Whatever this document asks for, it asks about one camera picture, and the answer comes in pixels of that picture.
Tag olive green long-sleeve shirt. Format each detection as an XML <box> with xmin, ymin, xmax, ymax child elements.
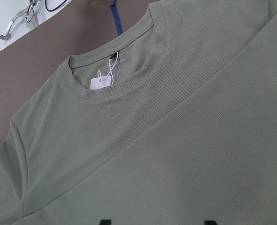
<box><xmin>0</xmin><ymin>0</ymin><xmax>277</xmax><ymax>225</ymax></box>

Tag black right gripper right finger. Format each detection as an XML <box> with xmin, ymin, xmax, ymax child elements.
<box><xmin>204</xmin><ymin>220</ymin><xmax>218</xmax><ymax>225</ymax></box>

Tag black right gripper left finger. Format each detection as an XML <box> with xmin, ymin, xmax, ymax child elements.
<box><xmin>99</xmin><ymin>219</ymin><xmax>112</xmax><ymax>225</ymax></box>

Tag white paper garment tag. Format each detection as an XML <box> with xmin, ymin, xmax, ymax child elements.
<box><xmin>90</xmin><ymin>70</ymin><xmax>114</xmax><ymax>90</ymax></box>

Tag silver locking pliers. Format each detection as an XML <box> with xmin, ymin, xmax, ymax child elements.
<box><xmin>0</xmin><ymin>0</ymin><xmax>42</xmax><ymax>41</ymax></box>

